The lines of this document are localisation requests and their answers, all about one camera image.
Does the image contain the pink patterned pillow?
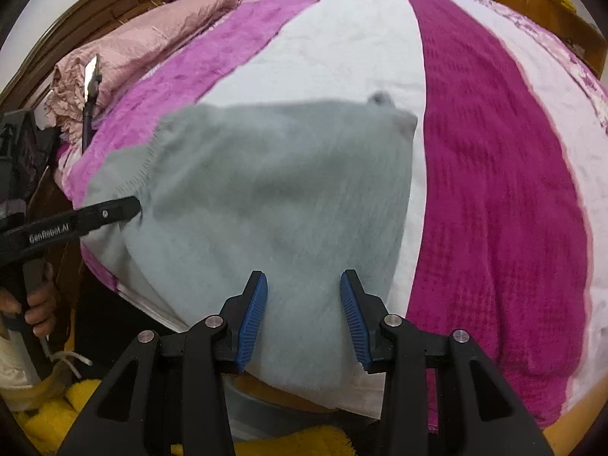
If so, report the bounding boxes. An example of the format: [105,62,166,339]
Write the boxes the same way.
[45,0,239,120]

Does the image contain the dark wooden headboard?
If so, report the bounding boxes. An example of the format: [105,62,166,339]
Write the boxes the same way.
[0,0,230,111]

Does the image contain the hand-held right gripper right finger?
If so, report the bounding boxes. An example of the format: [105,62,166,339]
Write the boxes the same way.
[339,269,554,456]

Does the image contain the yellow fuzzy cloth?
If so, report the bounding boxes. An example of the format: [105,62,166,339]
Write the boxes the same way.
[13,379,353,456]

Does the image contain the wooden bed frame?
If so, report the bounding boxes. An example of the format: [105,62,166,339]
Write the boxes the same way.
[43,171,608,448]

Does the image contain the purple and white striped blanket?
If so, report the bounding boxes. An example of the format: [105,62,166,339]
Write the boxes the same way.
[54,0,608,434]

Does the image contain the phone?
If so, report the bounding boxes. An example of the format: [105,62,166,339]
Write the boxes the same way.
[84,54,103,103]

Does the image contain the grey pants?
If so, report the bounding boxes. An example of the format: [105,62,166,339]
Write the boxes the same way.
[83,91,419,402]

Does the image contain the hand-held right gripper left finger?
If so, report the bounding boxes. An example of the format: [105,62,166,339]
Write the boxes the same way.
[57,270,269,456]

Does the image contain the grey rounded object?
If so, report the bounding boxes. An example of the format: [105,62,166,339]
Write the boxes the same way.
[223,373,382,443]

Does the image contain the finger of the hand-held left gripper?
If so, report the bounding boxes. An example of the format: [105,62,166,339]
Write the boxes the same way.
[71,195,143,238]

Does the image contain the person's white garment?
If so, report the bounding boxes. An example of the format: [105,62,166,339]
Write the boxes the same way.
[0,325,94,414]

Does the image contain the person's left hand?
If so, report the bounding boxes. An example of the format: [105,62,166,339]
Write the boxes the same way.
[0,273,59,339]

